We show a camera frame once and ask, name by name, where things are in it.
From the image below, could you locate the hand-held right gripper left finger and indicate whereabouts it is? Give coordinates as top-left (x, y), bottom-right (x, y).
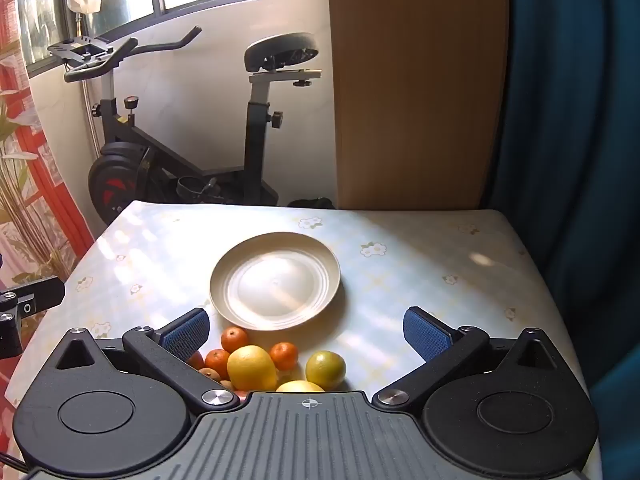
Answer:
top-left (54, 307), bottom-right (240, 415)

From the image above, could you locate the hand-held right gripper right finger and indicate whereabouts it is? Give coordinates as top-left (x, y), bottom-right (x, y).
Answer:
top-left (372, 306), bottom-right (571, 415)

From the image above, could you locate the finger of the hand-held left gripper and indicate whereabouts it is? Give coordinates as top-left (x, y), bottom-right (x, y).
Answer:
top-left (0, 276), bottom-right (66, 359)

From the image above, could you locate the large yellow grapefruit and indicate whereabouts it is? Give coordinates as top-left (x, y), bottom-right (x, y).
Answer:
top-left (227, 345), bottom-right (278, 392)

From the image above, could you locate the cream round plate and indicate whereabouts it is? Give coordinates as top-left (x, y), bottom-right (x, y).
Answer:
top-left (209, 231), bottom-right (342, 332)

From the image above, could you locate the green apple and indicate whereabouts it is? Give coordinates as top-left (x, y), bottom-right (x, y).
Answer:
top-left (305, 350), bottom-right (347, 388)

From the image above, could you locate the yellow lemon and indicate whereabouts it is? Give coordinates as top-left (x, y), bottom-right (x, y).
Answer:
top-left (275, 380), bottom-right (327, 394)

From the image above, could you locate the red floral printed curtain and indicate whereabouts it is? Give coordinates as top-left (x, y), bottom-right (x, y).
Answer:
top-left (0, 0), bottom-right (97, 401)

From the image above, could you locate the black exercise bike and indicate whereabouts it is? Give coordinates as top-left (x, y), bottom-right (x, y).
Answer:
top-left (46, 25), bottom-right (321, 226)

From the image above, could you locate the dark blue curtain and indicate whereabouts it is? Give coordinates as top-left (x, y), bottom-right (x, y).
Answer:
top-left (482, 0), bottom-right (640, 480)

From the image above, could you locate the wooden board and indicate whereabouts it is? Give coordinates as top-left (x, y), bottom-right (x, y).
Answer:
top-left (325, 0), bottom-right (511, 211)

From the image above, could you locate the grey wall pipe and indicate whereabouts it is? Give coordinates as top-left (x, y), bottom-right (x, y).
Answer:
top-left (84, 77), bottom-right (100, 153)

